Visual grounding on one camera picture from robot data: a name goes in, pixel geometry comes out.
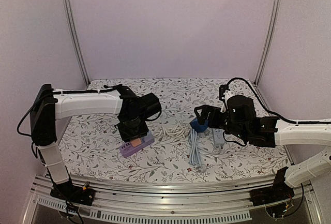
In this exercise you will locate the light blue power strip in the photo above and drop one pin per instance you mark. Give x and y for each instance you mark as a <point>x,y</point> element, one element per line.
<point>218,138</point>

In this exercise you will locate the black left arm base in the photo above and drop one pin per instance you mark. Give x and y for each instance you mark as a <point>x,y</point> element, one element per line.
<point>75,194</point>

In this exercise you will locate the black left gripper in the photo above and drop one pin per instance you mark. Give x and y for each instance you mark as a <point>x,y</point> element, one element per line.
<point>126,137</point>

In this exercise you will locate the light blue charger plug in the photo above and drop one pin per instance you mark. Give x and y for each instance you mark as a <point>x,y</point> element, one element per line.
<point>149,139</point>

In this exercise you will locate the left aluminium frame post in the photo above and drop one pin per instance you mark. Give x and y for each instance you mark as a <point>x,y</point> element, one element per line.
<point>75,41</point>

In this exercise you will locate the aluminium frame post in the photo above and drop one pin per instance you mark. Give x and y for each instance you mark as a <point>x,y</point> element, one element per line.
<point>268,41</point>
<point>75,41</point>

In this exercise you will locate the pink small charger plug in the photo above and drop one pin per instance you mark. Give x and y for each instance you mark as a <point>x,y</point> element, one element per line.
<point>136,142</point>

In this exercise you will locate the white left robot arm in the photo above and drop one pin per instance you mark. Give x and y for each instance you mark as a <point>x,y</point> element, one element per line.
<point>55,104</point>

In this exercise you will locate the dark blue cube socket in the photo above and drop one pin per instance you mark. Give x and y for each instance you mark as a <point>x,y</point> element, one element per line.
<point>195,125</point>

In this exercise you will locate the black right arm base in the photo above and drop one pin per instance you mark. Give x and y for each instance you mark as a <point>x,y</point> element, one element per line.
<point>278,191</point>

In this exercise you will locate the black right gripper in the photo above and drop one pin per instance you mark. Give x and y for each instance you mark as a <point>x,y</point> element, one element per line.
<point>214,117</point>

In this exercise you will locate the aluminium front table rail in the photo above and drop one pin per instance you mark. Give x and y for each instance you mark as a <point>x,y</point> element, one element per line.
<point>132,202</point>

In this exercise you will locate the right aluminium frame post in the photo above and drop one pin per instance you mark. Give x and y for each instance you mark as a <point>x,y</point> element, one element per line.
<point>268,41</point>

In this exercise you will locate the floral patterned table mat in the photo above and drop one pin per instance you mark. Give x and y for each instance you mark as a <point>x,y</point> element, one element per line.
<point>90,144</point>

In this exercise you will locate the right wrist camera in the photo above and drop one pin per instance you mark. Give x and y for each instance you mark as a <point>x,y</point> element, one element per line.
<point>224,95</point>

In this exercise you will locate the purple power strip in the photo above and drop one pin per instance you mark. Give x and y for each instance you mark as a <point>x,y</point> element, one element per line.
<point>127,150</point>

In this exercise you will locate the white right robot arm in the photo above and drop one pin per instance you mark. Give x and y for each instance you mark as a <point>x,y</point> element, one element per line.
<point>306,133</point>

